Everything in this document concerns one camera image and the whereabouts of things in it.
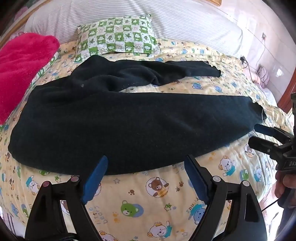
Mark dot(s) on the white striped headboard cushion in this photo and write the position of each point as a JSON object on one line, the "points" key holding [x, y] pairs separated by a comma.
{"points": [[173, 20]]}

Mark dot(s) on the yellow bear print bed sheet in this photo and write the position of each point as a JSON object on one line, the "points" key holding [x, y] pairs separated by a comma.
{"points": [[150, 208]]}

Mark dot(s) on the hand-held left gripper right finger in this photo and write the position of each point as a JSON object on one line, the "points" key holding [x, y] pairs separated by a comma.
{"points": [[195, 178]]}

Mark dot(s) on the black pants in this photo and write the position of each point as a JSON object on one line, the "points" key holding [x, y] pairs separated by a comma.
{"points": [[115, 120]]}

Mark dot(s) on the small patterned pillow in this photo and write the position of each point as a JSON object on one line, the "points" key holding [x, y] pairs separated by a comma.
{"points": [[262, 75]]}

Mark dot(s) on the person's right forearm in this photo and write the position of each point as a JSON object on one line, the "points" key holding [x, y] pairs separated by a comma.
{"points": [[288, 213]]}

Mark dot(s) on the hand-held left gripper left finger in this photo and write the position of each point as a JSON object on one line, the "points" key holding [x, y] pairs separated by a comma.
{"points": [[97, 178]]}

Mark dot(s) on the wooden bed frame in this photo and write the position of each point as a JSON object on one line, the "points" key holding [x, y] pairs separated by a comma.
{"points": [[286, 102]]}

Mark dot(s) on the person's right hand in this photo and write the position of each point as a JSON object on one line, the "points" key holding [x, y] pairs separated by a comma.
{"points": [[283, 184]]}

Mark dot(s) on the gold framed landscape picture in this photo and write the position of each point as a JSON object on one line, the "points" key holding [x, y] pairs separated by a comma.
{"points": [[214, 2]]}

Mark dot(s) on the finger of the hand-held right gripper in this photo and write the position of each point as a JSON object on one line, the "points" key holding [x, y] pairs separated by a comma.
{"points": [[263, 129], [261, 143]]}

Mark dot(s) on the red fluffy blanket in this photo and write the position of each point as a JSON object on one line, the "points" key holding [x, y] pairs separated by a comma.
{"points": [[20, 67]]}

